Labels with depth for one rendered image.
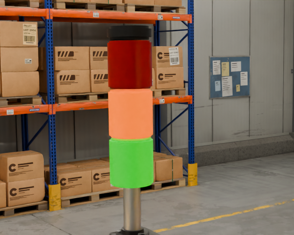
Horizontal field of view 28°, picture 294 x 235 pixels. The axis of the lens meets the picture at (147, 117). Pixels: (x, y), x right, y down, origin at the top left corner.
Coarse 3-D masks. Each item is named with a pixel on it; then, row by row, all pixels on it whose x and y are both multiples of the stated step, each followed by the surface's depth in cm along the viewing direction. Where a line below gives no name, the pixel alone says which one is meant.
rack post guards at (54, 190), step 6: (192, 168) 1031; (192, 174) 1032; (192, 180) 1033; (54, 186) 876; (60, 186) 885; (186, 186) 1034; (54, 192) 877; (60, 192) 885; (54, 198) 878; (60, 198) 885; (54, 204) 879; (60, 204) 886; (48, 210) 880; (54, 210) 880
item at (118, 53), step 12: (108, 48) 65; (120, 48) 63; (132, 48) 63; (144, 48) 64; (108, 60) 65; (120, 60) 63; (132, 60) 63; (144, 60) 64; (108, 72) 65; (120, 72) 64; (132, 72) 63; (144, 72) 64; (108, 84) 65; (120, 84) 64; (132, 84) 64; (144, 84) 64
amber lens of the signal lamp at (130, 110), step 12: (108, 96) 66; (120, 96) 64; (132, 96) 64; (144, 96) 64; (120, 108) 64; (132, 108) 64; (144, 108) 64; (120, 120) 64; (132, 120) 64; (144, 120) 65; (120, 132) 64; (132, 132) 64; (144, 132) 65
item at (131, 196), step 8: (112, 32) 64; (120, 32) 63; (128, 32) 63; (136, 32) 63; (144, 32) 64; (112, 40) 66; (120, 40) 67; (128, 192) 66; (136, 192) 67; (128, 200) 67; (136, 200) 67; (128, 208) 67; (136, 208) 67; (128, 216) 67; (136, 216) 67; (128, 224) 67; (136, 224) 67
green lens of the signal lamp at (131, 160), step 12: (120, 144) 65; (132, 144) 64; (144, 144) 65; (120, 156) 65; (132, 156) 64; (144, 156) 65; (120, 168) 65; (132, 168) 65; (144, 168) 65; (120, 180) 65; (132, 180) 65; (144, 180) 65
